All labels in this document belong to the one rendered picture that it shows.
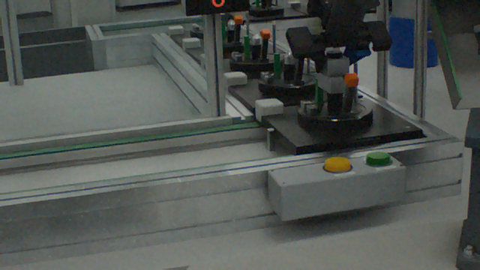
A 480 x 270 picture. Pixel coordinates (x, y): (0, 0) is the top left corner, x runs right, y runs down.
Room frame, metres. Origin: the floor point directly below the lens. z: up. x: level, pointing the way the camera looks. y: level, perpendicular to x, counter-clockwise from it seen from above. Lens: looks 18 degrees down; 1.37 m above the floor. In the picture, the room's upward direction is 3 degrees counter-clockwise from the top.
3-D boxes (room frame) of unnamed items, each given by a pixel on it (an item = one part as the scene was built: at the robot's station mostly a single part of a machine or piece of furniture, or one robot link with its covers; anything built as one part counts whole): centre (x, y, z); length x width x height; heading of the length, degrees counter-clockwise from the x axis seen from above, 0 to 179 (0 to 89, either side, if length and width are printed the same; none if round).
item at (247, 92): (1.54, -0.12, 1.01); 0.24 x 0.24 x 0.13; 14
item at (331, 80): (1.30, -0.18, 1.06); 0.08 x 0.04 x 0.07; 15
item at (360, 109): (1.29, -0.18, 0.98); 0.14 x 0.14 x 0.02
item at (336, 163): (1.06, -0.15, 0.96); 0.04 x 0.04 x 0.02
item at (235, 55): (1.78, -0.06, 1.01); 0.24 x 0.24 x 0.13; 14
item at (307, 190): (1.06, -0.15, 0.93); 0.21 x 0.07 x 0.06; 104
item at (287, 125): (1.29, -0.18, 0.96); 0.24 x 0.24 x 0.02; 14
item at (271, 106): (1.36, -0.07, 0.97); 0.05 x 0.05 x 0.04; 14
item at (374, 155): (1.08, -0.22, 0.96); 0.04 x 0.04 x 0.02
